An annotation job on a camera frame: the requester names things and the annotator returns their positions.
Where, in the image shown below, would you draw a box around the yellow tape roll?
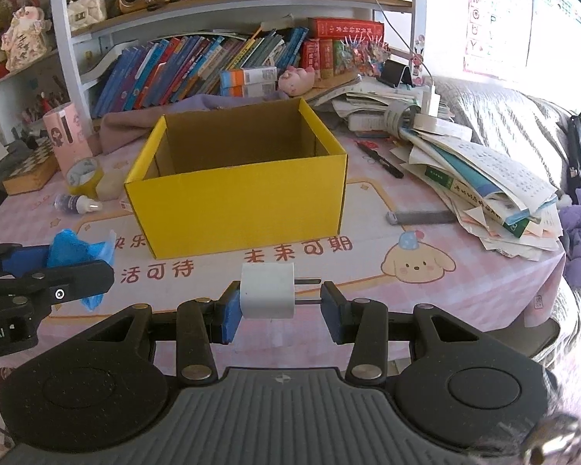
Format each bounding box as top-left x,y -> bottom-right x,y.
66,157 -> 105,199

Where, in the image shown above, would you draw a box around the small clear dropper bottle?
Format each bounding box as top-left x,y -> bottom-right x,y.
54,194 -> 102,215

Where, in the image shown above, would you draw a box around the alphabet wall poster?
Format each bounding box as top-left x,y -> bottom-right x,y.
462,0 -> 536,78

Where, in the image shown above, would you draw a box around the white bookshelf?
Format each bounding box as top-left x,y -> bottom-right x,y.
0,0 -> 429,124

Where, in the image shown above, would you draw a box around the white quilted handbag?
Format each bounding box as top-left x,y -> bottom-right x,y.
67,0 -> 108,31

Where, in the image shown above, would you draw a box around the pink cartoon cylinder appliance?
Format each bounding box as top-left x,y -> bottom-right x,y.
42,102 -> 95,165

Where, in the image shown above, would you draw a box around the black phone stand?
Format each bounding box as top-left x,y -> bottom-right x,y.
378,59 -> 413,89

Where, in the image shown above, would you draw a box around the pink dressed doll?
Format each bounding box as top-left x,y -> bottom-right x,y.
0,6 -> 46,72

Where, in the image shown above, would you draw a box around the furry grey sleeve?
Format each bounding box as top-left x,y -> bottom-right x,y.
469,387 -> 581,465

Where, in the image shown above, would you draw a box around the white plug charger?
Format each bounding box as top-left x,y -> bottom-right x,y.
239,262 -> 323,321

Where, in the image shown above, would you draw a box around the thick red lying dictionary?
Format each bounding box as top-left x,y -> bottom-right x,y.
307,17 -> 385,40

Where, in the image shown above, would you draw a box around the blue plastic cover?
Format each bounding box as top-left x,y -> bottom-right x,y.
47,229 -> 118,312

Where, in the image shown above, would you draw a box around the pink printed table mat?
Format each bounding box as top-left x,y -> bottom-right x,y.
0,121 -> 567,446

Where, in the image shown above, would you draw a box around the red standing books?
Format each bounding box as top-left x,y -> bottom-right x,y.
300,39 -> 336,81

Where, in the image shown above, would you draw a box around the yellow cardboard box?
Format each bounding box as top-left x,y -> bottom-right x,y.
124,97 -> 348,259

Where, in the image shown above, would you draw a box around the wooden chessboard box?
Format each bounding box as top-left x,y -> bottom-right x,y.
2,138 -> 61,196

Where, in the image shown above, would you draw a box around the grey blanket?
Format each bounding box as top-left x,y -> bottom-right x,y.
431,76 -> 581,350

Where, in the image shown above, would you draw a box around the grey utility knife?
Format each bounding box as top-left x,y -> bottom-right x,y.
386,210 -> 458,226

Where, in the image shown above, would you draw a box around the pile of papers and books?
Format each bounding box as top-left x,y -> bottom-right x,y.
315,75 -> 565,262

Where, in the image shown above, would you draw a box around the dark grey cloth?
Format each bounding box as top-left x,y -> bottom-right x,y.
0,139 -> 32,229

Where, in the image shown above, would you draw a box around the colourful paper ornament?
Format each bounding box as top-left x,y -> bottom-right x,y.
334,34 -> 391,78

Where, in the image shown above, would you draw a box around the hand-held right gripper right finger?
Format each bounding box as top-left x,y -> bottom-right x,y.
320,281 -> 489,384

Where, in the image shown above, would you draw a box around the black marker pen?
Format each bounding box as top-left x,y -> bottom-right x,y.
366,148 -> 405,178

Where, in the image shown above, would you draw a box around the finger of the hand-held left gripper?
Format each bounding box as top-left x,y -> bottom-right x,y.
0,259 -> 115,319
0,238 -> 52,281

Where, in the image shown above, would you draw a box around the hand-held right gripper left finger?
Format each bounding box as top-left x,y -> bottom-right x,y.
76,281 -> 244,384

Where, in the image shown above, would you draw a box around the white wall charger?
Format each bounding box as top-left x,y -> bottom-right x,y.
420,84 -> 441,117

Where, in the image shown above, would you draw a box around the row of slanted books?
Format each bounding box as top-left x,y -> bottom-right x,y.
94,26 -> 311,117

